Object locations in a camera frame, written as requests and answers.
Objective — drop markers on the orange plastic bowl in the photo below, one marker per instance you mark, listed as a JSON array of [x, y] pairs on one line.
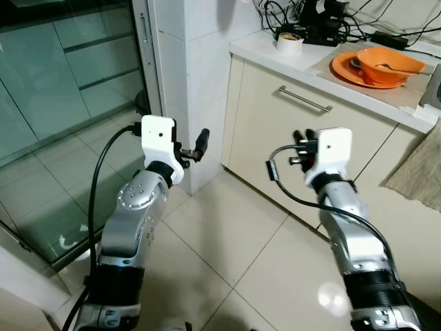
[[386, 77]]

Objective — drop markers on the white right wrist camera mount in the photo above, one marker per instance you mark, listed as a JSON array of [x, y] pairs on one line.
[[334, 148]]

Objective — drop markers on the beige towel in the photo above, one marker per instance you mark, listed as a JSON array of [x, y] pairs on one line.
[[420, 172]]

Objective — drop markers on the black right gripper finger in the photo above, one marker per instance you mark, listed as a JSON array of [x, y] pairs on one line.
[[300, 137]]

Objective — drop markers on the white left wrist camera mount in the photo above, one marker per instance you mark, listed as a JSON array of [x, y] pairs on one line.
[[157, 138]]

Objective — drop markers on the cream kitchen cabinet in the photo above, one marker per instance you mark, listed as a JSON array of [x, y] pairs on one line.
[[269, 145]]

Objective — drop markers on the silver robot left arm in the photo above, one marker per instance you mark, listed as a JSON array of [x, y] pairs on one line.
[[131, 221]]

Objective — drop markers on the beige counter mat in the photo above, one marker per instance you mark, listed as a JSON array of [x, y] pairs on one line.
[[413, 96]]

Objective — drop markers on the flat black power brick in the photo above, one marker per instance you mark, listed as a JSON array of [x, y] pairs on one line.
[[389, 39]]

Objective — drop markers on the white tape roll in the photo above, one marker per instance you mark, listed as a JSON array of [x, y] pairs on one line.
[[289, 45]]

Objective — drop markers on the black boxy charger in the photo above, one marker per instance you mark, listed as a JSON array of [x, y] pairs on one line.
[[324, 14]]

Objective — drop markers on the orange plastic plate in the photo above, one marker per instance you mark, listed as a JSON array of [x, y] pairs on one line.
[[342, 72]]

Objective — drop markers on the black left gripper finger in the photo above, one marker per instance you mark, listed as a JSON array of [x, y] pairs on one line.
[[202, 143]]

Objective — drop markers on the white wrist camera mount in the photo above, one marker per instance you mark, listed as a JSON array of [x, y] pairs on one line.
[[334, 148], [157, 138]]

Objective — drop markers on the stainless steel sink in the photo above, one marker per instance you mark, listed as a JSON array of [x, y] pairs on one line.
[[433, 89]]

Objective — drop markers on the sliding glass door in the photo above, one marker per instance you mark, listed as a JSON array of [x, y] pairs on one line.
[[62, 96]]

